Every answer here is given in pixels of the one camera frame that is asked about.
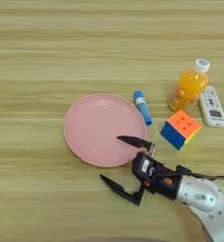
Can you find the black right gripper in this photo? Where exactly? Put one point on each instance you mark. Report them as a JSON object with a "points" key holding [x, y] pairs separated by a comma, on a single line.
{"points": [[165, 182]]}

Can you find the multicolour puzzle cube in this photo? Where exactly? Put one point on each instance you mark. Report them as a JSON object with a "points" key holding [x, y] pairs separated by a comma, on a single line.
{"points": [[182, 124]]}

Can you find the orange juice bottle white cap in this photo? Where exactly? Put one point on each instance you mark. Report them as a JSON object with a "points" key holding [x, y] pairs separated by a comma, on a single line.
{"points": [[190, 85]]}

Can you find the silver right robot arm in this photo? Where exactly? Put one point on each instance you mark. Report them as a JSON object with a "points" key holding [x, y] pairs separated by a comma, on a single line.
{"points": [[201, 195]]}

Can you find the black box with white label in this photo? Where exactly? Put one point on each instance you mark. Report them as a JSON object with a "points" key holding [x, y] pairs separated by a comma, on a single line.
{"points": [[145, 165]]}

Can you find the pink round plate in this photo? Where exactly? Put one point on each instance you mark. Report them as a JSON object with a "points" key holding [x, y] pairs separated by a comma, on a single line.
{"points": [[94, 126]]}

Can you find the blue glue stick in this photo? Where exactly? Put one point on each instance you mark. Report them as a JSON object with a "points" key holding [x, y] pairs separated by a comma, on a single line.
{"points": [[141, 105]]}

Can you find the white remote control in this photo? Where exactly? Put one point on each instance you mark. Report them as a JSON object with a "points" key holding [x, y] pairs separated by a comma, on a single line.
{"points": [[211, 107]]}

